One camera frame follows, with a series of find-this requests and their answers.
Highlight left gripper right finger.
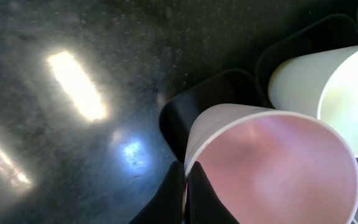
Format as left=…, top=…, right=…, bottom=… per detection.
left=186, top=161, right=241, bottom=224

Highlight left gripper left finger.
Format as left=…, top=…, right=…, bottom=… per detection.
left=129, top=161, right=186, bottom=224

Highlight pink cup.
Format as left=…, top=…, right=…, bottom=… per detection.
left=183, top=103, right=358, bottom=224

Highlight black tray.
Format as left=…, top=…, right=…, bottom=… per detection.
left=158, top=12, right=358, bottom=164

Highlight white cup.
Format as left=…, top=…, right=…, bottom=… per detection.
left=267, top=42, right=358, bottom=159

